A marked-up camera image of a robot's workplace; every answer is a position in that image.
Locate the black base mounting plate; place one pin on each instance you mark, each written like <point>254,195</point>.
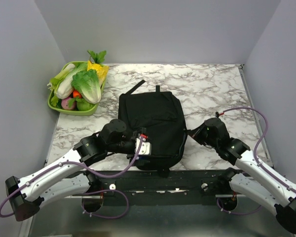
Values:
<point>148,188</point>

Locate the yellow leafy vegetable toy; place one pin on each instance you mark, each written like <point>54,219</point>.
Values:
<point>102,70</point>

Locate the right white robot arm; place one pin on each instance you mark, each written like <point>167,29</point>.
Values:
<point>268,188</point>

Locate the orange carrot toy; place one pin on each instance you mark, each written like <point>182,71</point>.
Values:
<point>76,95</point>

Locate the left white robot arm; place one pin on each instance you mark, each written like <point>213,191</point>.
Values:
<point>72,174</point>

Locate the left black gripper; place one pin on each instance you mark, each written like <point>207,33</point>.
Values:
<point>133,138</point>

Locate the pink radish toy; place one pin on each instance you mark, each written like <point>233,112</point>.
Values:
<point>68,104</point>

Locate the white bok choy toy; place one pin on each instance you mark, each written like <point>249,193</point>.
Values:
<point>61,83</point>

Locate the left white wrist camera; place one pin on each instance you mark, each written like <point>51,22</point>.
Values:
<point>143,147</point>

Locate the green lettuce toy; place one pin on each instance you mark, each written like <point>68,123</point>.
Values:
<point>87,84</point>

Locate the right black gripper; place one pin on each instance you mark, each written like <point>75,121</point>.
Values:
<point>196,134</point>

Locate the green round vegetable toy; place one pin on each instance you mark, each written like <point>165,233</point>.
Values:
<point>83,105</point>

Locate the green plastic basket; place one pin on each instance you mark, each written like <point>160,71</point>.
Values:
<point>55,103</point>

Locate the black student backpack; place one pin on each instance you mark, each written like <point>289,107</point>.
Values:
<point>161,114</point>

